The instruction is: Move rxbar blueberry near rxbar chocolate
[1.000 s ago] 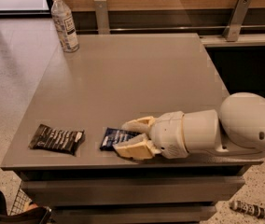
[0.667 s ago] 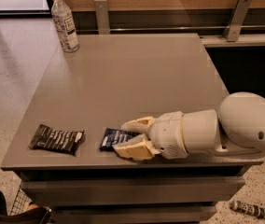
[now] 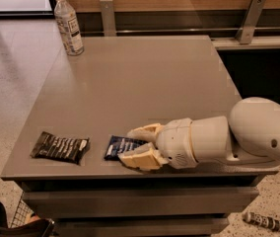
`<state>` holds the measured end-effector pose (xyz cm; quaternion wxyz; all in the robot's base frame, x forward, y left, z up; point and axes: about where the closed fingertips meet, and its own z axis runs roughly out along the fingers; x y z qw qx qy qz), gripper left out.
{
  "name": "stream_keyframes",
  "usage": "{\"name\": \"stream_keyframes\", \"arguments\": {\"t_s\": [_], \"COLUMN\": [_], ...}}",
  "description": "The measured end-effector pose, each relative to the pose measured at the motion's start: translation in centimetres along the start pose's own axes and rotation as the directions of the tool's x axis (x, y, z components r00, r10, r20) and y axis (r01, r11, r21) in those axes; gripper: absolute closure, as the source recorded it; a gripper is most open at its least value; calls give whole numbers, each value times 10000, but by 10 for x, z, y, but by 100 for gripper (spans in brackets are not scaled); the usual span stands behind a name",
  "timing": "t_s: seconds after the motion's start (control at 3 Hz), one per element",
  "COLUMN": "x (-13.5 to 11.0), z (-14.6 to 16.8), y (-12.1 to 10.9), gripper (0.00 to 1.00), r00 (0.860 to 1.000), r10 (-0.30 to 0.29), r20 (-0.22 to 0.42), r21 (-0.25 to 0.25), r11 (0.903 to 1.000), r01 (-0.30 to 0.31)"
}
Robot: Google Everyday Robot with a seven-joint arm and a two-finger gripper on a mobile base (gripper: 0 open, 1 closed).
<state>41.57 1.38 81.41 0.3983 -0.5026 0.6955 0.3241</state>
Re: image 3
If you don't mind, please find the black and white striped stick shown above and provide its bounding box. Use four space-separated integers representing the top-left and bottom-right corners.
243 212 280 232

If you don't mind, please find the right metal wall bracket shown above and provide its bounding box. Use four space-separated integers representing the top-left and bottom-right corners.
236 0 266 44

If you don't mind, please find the grey cabinet with drawers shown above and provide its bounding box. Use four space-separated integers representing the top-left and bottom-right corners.
2 36 265 237

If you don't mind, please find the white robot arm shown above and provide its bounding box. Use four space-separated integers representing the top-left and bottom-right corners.
119 97 280 171

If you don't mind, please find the black rxbar chocolate wrapper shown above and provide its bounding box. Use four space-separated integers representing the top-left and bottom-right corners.
31 131 90 165

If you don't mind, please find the wire mesh basket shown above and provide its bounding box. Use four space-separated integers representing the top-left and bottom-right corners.
9 194 34 228

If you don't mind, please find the left metal wall bracket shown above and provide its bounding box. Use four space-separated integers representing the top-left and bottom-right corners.
100 0 116 37

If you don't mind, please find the metal wall bracket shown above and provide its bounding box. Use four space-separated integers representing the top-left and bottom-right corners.
236 0 266 44
100 0 116 37

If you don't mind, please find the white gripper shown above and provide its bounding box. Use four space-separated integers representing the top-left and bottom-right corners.
118 118 197 171

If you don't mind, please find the blue rxbar blueberry wrapper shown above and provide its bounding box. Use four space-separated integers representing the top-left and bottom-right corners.
104 135 145 161

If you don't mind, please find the clear plastic water bottle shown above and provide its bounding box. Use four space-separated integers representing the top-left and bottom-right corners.
54 0 84 56

